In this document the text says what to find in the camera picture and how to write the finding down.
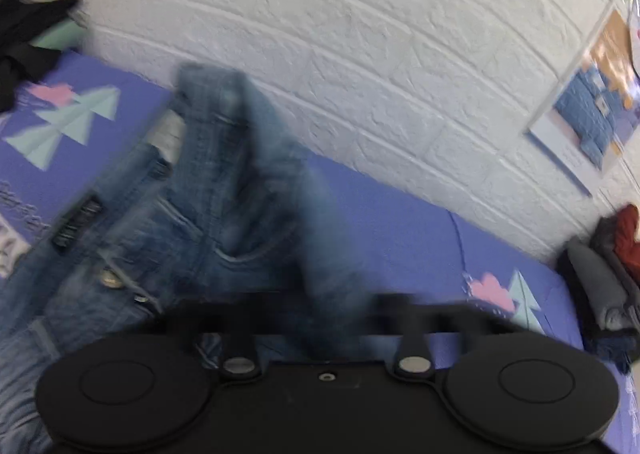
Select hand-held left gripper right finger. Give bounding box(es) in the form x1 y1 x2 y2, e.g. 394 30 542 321
369 293 507 381

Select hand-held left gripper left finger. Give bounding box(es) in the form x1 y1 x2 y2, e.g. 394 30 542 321
167 303 264 381

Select blue denim jeans pants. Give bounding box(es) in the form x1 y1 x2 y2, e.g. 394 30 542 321
0 62 401 454

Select purple printed bed sheet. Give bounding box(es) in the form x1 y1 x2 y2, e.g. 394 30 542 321
0 51 640 454

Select grey folded clothing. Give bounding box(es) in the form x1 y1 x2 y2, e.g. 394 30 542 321
556 233 640 335

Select dark blue cloth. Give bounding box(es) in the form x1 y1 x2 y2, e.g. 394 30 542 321
584 329 636 376

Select red garment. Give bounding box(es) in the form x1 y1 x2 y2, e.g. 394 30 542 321
612 204 640 275

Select mint green cloth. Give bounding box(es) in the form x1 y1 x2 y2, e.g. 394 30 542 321
30 14 92 52

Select black clothing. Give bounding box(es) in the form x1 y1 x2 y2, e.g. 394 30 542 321
0 0 86 115

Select wall poster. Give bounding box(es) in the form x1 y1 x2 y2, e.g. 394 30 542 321
524 8 640 197

